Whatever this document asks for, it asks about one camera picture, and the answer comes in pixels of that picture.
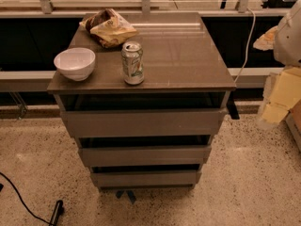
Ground grey bottom drawer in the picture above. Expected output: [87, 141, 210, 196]
[90, 170, 201, 187]

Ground grey top drawer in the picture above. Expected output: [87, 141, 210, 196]
[61, 109, 227, 137]

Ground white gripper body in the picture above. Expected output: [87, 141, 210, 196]
[263, 66, 301, 110]

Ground yellow brown chip bag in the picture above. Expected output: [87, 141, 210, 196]
[79, 8, 138, 48]

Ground grey middle drawer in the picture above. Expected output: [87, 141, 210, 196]
[78, 145, 212, 167]

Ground cardboard box at right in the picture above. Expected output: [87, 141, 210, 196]
[286, 100, 301, 152]

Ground black floor cable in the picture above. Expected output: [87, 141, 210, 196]
[0, 171, 55, 226]

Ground green white soda can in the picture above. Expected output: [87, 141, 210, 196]
[121, 41, 144, 85]

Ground grey drawer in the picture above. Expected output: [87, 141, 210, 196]
[78, 145, 212, 167]
[90, 170, 201, 187]
[61, 109, 227, 137]

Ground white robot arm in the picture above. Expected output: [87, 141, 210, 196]
[253, 0, 301, 129]

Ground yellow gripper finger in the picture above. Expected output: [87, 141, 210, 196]
[257, 104, 288, 130]
[253, 26, 277, 51]

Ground white bowl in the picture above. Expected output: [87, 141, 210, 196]
[54, 47, 96, 81]

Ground white cable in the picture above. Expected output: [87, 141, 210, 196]
[232, 7, 257, 84]

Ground grey drawer cabinet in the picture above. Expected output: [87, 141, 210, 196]
[46, 11, 237, 192]

